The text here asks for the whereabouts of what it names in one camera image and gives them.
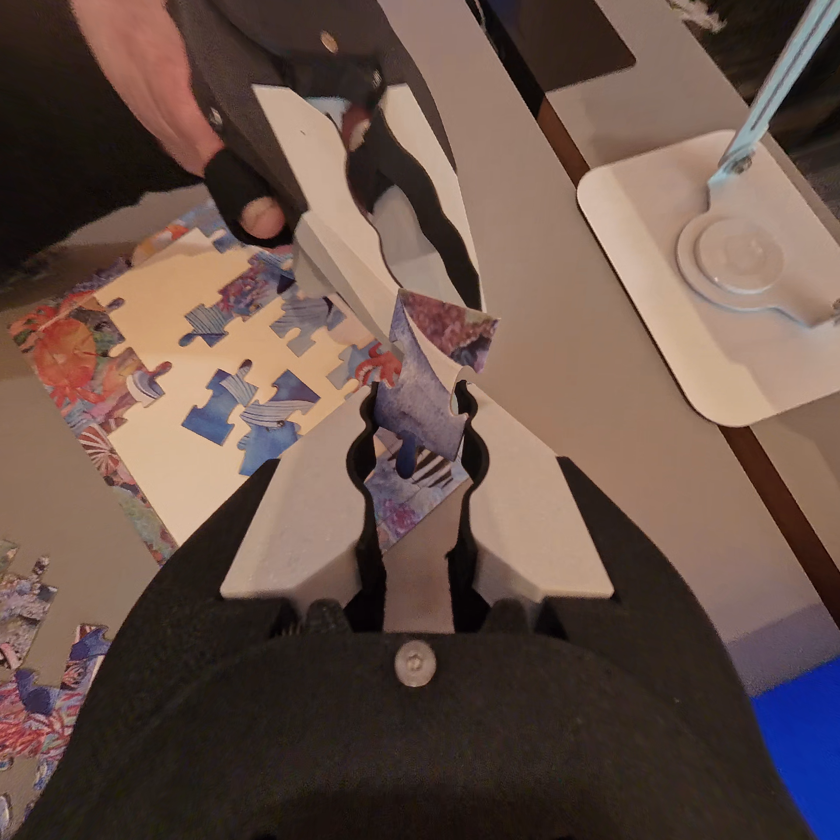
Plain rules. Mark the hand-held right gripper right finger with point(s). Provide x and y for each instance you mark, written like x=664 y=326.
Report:
x=544 y=538

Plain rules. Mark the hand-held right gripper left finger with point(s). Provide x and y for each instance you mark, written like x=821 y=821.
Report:
x=289 y=538

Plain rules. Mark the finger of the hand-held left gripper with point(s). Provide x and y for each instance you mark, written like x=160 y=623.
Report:
x=439 y=190
x=315 y=164

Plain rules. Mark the purple and navy puzzle piece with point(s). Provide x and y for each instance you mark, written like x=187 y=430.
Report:
x=420 y=400

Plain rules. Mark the ocean print puzzle board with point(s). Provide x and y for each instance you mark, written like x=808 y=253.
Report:
x=157 y=289

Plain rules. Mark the person's left forearm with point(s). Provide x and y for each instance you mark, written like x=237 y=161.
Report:
x=46 y=131

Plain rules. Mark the person's left hand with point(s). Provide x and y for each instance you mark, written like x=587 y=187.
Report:
x=144 y=65

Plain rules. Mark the group of assembled puzzle pieces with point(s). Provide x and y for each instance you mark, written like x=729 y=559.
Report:
x=216 y=407

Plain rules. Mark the white stand base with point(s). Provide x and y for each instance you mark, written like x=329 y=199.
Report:
x=630 y=197

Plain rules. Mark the pile of loose puzzle pieces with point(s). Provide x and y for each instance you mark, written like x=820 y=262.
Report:
x=33 y=715

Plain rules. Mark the blue plastic storage bin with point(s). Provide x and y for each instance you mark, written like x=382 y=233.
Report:
x=800 y=754

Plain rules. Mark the metal stand bracket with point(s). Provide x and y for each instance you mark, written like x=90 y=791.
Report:
x=778 y=85

